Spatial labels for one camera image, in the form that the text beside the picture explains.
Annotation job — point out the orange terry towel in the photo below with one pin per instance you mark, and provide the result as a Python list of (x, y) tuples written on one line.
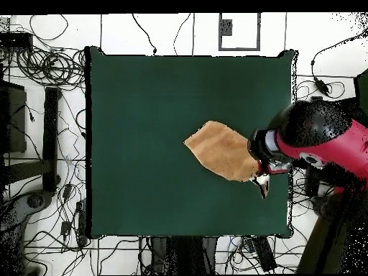
[(221, 149)]

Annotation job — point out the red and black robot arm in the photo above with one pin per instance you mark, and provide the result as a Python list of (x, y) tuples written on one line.
[(330, 143)]

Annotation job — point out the black flat device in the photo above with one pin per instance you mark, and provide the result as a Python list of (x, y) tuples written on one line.
[(15, 41)]

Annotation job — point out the black power strip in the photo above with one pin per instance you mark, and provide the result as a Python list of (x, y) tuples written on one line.
[(264, 253)]

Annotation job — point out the black power adapter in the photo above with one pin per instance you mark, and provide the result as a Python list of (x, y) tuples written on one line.
[(320, 85)]

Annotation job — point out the black tripod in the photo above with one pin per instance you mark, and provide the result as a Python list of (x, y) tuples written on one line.
[(184, 256)]

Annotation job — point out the dark green table cloth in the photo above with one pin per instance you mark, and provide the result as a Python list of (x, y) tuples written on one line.
[(143, 187)]

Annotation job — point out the grey chair base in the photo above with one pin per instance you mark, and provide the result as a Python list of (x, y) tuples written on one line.
[(34, 201)]

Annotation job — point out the black box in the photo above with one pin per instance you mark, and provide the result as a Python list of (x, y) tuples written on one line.
[(14, 120)]

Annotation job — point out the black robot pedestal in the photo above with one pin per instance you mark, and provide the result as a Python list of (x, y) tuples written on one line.
[(322, 250)]

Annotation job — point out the grey floor frame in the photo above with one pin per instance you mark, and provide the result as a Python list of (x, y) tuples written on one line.
[(226, 28)]

